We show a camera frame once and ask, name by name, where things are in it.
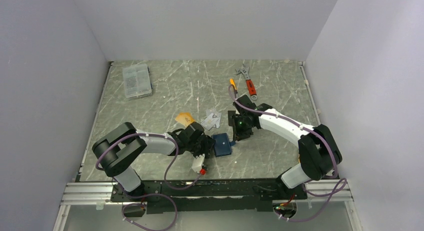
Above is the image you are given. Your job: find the aluminium frame rail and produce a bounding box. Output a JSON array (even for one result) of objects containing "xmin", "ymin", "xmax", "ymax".
[{"xmin": 60, "ymin": 182, "xmax": 113, "ymax": 206}]

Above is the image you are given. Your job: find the blue leather card holder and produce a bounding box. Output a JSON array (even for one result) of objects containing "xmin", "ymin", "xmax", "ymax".
[{"xmin": 211, "ymin": 133, "xmax": 236, "ymax": 157}]

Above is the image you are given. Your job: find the gold card stack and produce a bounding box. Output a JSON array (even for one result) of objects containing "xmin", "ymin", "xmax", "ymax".
[{"xmin": 174, "ymin": 112, "xmax": 195, "ymax": 127}]

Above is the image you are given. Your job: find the clear plastic screw box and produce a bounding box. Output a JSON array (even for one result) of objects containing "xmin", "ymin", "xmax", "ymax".
[{"xmin": 122, "ymin": 63, "xmax": 153, "ymax": 99}]

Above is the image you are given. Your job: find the orange handled screwdriver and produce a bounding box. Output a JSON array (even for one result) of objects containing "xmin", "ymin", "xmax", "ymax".
[{"xmin": 229, "ymin": 78, "xmax": 237, "ymax": 91}]

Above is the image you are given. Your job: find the red handled adjustable wrench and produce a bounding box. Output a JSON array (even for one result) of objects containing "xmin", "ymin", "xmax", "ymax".
[{"xmin": 235, "ymin": 64, "xmax": 258, "ymax": 101}]

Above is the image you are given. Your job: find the black card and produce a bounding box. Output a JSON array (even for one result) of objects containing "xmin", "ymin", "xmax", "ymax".
[{"xmin": 227, "ymin": 110, "xmax": 236, "ymax": 127}]

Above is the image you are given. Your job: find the silver card stack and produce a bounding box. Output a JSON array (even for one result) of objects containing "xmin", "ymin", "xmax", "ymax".
[{"xmin": 200, "ymin": 108, "xmax": 222, "ymax": 130}]

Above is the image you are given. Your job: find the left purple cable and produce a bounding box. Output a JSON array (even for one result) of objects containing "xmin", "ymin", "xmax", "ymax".
[{"xmin": 95, "ymin": 132, "xmax": 208, "ymax": 231}]

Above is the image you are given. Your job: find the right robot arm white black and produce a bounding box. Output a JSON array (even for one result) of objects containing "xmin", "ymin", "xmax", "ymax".
[{"xmin": 229, "ymin": 95, "xmax": 343, "ymax": 199}]

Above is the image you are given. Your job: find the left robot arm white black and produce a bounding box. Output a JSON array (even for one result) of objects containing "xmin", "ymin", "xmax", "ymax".
[{"xmin": 91, "ymin": 121, "xmax": 216, "ymax": 201}]

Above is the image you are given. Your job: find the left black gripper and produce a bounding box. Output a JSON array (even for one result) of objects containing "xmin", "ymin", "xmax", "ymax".
[{"xmin": 187, "ymin": 134, "xmax": 215, "ymax": 161}]

